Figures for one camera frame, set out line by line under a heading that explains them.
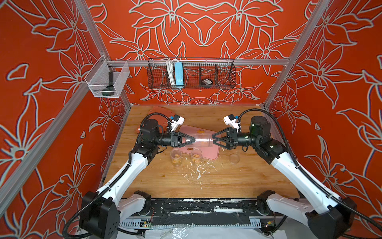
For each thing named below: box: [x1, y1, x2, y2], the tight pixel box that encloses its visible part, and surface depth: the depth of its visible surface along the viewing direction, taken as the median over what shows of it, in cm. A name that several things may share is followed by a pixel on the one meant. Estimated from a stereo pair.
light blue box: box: [174, 61, 185, 86], surface depth 92 cm
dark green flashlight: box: [101, 71, 115, 97], surface depth 81 cm
